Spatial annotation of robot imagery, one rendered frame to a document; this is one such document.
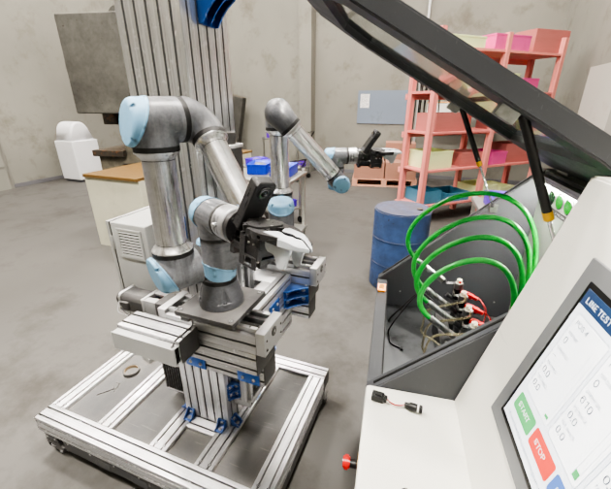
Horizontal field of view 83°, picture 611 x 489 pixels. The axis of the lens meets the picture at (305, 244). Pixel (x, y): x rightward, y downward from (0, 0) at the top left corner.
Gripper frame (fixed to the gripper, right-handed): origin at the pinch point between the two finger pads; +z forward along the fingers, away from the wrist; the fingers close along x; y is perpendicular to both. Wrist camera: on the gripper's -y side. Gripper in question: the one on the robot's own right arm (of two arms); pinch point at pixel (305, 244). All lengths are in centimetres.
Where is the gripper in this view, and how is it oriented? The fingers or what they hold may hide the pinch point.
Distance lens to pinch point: 56.1
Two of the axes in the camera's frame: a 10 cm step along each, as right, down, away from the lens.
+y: -1.0, 9.5, 3.0
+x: -7.2, 1.3, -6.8
